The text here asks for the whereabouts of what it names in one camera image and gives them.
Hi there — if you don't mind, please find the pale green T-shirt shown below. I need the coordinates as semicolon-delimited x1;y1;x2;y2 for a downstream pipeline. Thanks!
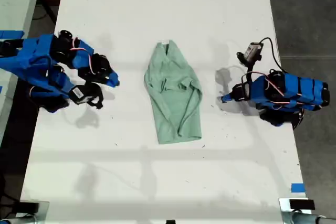
143;39;203;145

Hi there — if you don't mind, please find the short blue tape strip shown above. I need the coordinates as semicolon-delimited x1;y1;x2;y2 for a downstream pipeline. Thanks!
290;183;306;194

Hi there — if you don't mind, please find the small black box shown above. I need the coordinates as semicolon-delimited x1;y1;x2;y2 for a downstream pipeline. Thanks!
19;202;40;213
289;199;316;210

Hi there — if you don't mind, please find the grey metal pipe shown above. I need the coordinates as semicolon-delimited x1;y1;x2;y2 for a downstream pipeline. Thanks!
292;210;336;224

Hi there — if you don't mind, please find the black camera stalk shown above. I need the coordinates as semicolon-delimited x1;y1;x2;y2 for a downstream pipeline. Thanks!
241;60;257;84

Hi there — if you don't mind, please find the black camera box white label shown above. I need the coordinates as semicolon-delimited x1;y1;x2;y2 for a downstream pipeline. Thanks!
68;82;104;110

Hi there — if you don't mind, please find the silver and black camera box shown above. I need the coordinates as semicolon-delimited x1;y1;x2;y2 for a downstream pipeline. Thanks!
237;41;264;64

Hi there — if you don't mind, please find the black camera cable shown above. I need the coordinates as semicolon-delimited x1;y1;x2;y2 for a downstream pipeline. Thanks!
258;37;287;74

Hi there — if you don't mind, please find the black floor cable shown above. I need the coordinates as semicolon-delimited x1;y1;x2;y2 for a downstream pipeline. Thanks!
32;0;58;25

